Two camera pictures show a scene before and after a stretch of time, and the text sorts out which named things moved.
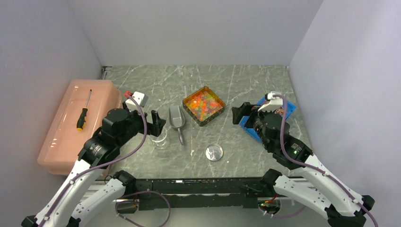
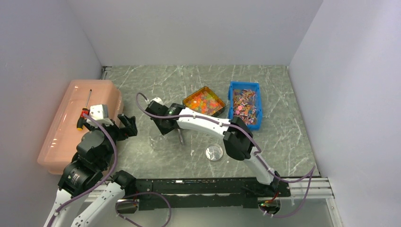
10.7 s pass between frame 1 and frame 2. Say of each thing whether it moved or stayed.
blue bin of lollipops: moved
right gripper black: moved
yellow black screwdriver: stayed
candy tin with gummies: stayed
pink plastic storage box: stayed
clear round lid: stayed
